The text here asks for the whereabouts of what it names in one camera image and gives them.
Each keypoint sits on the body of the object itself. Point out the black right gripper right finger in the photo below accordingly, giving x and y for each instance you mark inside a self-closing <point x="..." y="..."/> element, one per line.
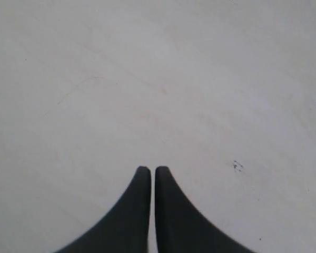
<point x="180" y="227"/>

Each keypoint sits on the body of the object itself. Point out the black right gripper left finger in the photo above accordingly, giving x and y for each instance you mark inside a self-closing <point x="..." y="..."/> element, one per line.
<point x="125" y="228"/>

